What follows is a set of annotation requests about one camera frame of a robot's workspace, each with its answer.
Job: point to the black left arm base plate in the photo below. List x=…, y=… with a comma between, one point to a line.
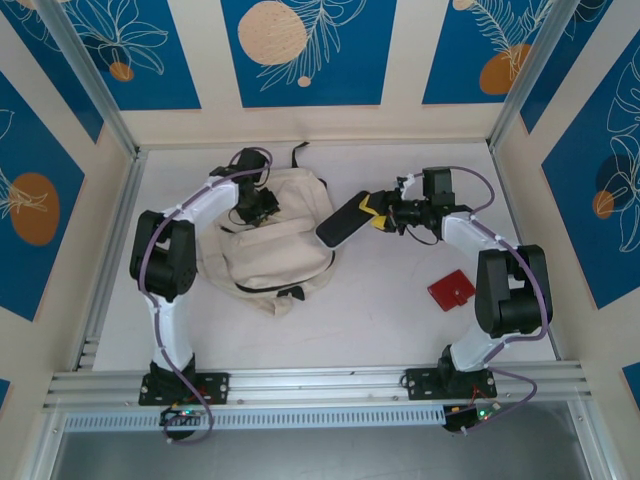
x=220, y=387

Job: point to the aluminium frame post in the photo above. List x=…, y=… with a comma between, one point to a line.
x=90, y=75
x=533, y=75

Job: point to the small controller board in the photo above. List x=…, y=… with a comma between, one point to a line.
x=182, y=413
x=475, y=415

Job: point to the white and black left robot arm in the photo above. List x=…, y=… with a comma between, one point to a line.
x=210, y=200

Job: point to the aluminium mounting rail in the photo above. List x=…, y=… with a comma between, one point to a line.
x=320, y=385

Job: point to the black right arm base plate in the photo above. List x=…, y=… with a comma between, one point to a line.
x=417, y=382

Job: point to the blue floral wall panel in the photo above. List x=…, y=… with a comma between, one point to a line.
x=575, y=225
x=570, y=50
x=62, y=75
x=175, y=90
x=450, y=75
x=350, y=75
x=30, y=150

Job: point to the beige canvas backpack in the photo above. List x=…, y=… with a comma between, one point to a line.
x=280, y=250

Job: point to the grey metal sheet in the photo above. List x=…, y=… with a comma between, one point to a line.
x=320, y=457

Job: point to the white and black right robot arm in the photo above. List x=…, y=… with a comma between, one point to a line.
x=470, y=232

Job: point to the black oblong case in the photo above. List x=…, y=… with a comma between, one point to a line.
x=342, y=222

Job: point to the small red box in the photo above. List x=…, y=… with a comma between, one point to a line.
x=450, y=290

